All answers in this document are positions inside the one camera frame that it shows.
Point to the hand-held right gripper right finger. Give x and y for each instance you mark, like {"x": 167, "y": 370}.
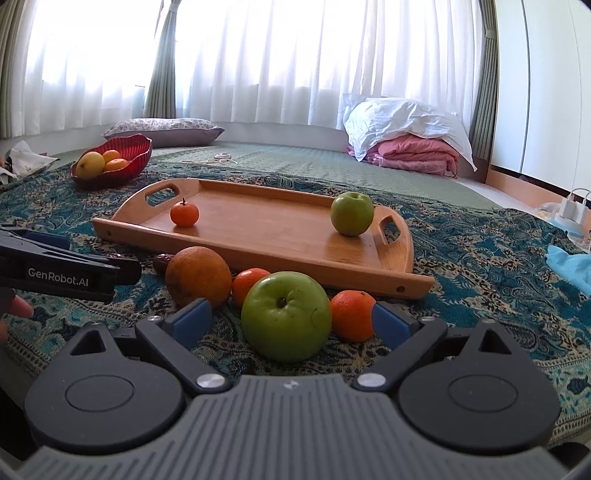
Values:
{"x": 390, "y": 323}

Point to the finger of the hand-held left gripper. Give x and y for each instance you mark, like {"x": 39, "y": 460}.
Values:
{"x": 48, "y": 242}

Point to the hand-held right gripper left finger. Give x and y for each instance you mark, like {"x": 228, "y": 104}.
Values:
{"x": 194, "y": 319}

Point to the large dull orange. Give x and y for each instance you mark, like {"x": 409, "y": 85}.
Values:
{"x": 198, "y": 277}

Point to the small mandarin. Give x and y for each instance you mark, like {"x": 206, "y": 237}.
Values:
{"x": 247, "y": 284}

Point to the dark red jujube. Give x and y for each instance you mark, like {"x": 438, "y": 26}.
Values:
{"x": 159, "y": 264}

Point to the green apple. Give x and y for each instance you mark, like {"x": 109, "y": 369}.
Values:
{"x": 352, "y": 213}
{"x": 286, "y": 318}

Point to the stemmed mandarin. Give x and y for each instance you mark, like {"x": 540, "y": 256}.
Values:
{"x": 184, "y": 215}

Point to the wooden serving tray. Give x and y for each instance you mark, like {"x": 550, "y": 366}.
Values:
{"x": 268, "y": 230}

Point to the person's left hand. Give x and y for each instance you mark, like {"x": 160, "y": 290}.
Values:
{"x": 18, "y": 304}

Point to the yellow mango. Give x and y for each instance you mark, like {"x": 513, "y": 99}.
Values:
{"x": 90, "y": 165}

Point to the crumpled white paper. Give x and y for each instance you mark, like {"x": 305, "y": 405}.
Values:
{"x": 23, "y": 157}

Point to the teal paisley blanket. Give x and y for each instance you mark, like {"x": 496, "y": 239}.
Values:
{"x": 485, "y": 277}

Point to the red glass bowl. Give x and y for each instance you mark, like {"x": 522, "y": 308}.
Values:
{"x": 131, "y": 154}

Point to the floral pillow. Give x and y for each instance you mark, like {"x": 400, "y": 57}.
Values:
{"x": 161, "y": 131}

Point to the folded pink blanket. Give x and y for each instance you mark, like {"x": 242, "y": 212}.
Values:
{"x": 415, "y": 156}

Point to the green woven mat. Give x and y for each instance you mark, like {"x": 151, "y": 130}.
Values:
{"x": 323, "y": 166}

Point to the light blue cloth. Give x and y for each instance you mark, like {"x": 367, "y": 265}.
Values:
{"x": 570, "y": 267}

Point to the green curtain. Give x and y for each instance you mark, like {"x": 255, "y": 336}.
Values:
{"x": 162, "y": 60}
{"x": 11, "y": 55}
{"x": 485, "y": 69}

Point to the white sheer curtain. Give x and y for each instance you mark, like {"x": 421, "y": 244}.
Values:
{"x": 323, "y": 55}
{"x": 87, "y": 55}

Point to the white and pink bedding pile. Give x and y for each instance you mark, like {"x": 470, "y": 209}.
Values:
{"x": 406, "y": 122}

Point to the white power adapter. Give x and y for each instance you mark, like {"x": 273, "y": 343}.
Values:
{"x": 568, "y": 210}
{"x": 582, "y": 207}

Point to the white wardrobe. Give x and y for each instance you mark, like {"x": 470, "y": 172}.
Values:
{"x": 545, "y": 69}

